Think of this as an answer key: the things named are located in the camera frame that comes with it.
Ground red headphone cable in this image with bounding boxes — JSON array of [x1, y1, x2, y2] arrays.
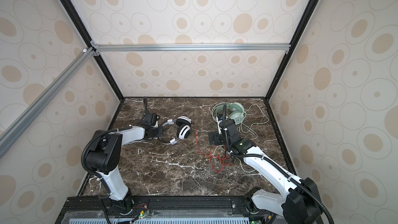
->
[[194, 123, 234, 173]]

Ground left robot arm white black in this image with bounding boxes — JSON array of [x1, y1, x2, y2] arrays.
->
[[81, 97, 163, 201]]

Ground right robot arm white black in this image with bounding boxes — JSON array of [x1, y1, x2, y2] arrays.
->
[[209, 102, 334, 224]]

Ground mint green headphones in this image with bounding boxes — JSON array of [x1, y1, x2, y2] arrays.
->
[[211, 102, 247, 125]]

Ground silver aluminium rail back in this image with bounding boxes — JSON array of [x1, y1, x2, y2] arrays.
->
[[91, 43, 291, 52]]

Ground silver aluminium rail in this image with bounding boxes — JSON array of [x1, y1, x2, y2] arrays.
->
[[1, 47, 94, 157], [91, 43, 291, 52]]

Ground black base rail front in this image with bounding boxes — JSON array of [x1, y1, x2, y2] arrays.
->
[[56, 196, 280, 224]]

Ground silver aluminium rail left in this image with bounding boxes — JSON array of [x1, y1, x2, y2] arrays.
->
[[1, 47, 94, 157]]

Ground black corner frame post left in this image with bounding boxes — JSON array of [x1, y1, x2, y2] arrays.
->
[[60, 0, 124, 101]]

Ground black corner frame post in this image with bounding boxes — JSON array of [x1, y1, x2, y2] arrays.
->
[[60, 0, 124, 101], [264, 0, 320, 102]]

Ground black corner frame post right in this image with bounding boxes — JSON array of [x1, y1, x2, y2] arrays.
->
[[264, 0, 320, 102]]

